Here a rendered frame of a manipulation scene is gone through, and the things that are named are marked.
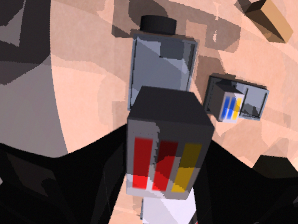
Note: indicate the grey flat panel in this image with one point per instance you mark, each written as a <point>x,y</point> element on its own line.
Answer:
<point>29,118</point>

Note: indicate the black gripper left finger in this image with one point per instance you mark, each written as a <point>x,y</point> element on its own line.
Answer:
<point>84,184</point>

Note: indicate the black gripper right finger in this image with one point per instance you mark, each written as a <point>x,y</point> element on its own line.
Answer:
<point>230,192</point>

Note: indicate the dark grey short cylinder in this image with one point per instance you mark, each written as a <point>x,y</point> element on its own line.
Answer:
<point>158,25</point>

